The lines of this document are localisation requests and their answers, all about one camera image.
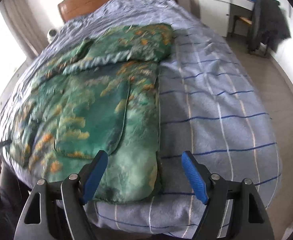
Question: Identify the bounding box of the white drawer desk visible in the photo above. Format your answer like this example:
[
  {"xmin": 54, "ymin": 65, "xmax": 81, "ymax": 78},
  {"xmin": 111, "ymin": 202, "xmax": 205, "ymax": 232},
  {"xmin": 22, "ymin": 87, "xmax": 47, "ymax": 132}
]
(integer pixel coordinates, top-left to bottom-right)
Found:
[{"xmin": 190, "ymin": 0, "xmax": 254, "ymax": 37}]

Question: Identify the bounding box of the white round camera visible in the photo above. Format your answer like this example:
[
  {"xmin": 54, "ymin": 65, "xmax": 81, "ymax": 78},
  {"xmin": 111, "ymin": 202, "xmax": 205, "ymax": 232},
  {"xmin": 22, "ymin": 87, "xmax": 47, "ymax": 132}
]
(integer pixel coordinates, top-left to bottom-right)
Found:
[{"xmin": 47, "ymin": 29, "xmax": 59, "ymax": 43}]

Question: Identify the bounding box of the blue checked bed cover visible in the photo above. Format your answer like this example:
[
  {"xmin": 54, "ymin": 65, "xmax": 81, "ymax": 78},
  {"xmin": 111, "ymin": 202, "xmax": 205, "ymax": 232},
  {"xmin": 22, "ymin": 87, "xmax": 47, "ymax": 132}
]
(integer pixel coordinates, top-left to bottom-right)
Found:
[{"xmin": 0, "ymin": 0, "xmax": 282, "ymax": 239}]

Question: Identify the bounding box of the wooden chair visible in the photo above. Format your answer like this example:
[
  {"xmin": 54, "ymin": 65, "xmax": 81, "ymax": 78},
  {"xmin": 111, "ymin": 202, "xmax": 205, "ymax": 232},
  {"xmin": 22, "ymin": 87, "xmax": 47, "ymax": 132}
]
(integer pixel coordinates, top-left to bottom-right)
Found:
[{"xmin": 230, "ymin": 13, "xmax": 270, "ymax": 59}]

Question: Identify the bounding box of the beige curtain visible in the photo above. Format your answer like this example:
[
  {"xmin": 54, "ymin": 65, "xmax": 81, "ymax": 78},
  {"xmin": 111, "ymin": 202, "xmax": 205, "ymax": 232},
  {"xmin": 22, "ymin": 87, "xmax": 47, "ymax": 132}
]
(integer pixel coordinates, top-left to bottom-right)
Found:
[{"xmin": 0, "ymin": 0, "xmax": 48, "ymax": 60}]

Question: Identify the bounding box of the dark jacket on chair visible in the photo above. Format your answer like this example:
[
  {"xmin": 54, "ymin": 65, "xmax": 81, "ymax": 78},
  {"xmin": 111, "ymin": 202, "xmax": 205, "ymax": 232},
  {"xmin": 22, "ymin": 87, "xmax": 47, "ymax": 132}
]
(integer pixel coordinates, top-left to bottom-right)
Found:
[{"xmin": 247, "ymin": 0, "xmax": 291, "ymax": 53}]

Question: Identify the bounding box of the green landscape print jacket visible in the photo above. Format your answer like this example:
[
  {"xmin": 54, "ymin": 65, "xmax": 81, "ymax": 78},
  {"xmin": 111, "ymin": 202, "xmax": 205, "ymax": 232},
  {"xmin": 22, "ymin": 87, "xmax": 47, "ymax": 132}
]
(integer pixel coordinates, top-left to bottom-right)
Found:
[{"xmin": 6, "ymin": 23, "xmax": 174, "ymax": 204}]

